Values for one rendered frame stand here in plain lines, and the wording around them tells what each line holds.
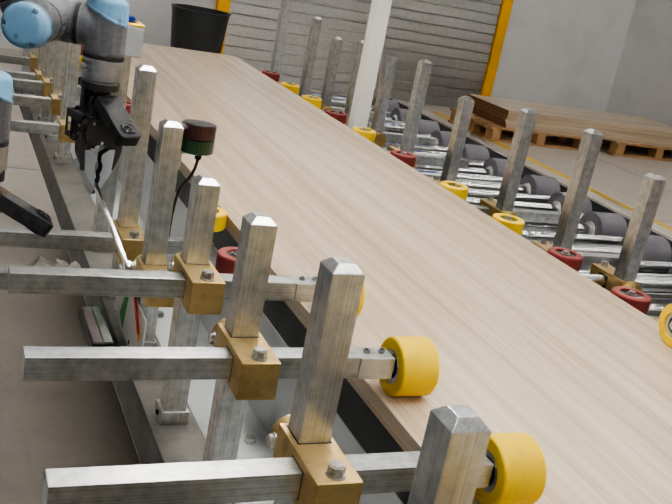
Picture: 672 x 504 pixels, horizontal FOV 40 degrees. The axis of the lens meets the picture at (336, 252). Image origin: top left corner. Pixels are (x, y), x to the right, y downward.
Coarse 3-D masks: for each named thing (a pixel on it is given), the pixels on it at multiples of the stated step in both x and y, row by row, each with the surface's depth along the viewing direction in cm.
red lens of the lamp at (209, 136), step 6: (186, 126) 156; (192, 126) 155; (216, 126) 159; (186, 132) 156; (192, 132) 156; (198, 132) 156; (204, 132) 156; (210, 132) 157; (192, 138) 156; (198, 138) 156; (204, 138) 156; (210, 138) 157
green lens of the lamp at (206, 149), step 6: (186, 144) 156; (192, 144) 156; (198, 144) 156; (204, 144) 157; (210, 144) 158; (186, 150) 157; (192, 150) 156; (198, 150) 157; (204, 150) 157; (210, 150) 158
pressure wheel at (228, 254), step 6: (222, 252) 164; (228, 252) 166; (234, 252) 166; (216, 258) 165; (222, 258) 162; (228, 258) 162; (234, 258) 162; (216, 264) 164; (222, 264) 163; (228, 264) 162; (234, 264) 162; (222, 270) 163; (228, 270) 162
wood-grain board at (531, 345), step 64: (192, 64) 374; (256, 128) 277; (320, 128) 296; (256, 192) 209; (320, 192) 219; (384, 192) 231; (448, 192) 245; (320, 256) 174; (384, 256) 182; (448, 256) 190; (512, 256) 199; (384, 320) 150; (448, 320) 155; (512, 320) 161; (576, 320) 167; (640, 320) 174; (448, 384) 131; (512, 384) 135; (576, 384) 140; (640, 384) 145; (576, 448) 120; (640, 448) 124
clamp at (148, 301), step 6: (138, 258) 164; (138, 264) 163; (144, 264) 162; (144, 270) 159; (150, 270) 159; (156, 270) 160; (144, 300) 158; (150, 300) 157; (156, 300) 157; (162, 300) 157; (168, 300) 158; (150, 306) 157; (156, 306) 157; (162, 306) 158; (168, 306) 158
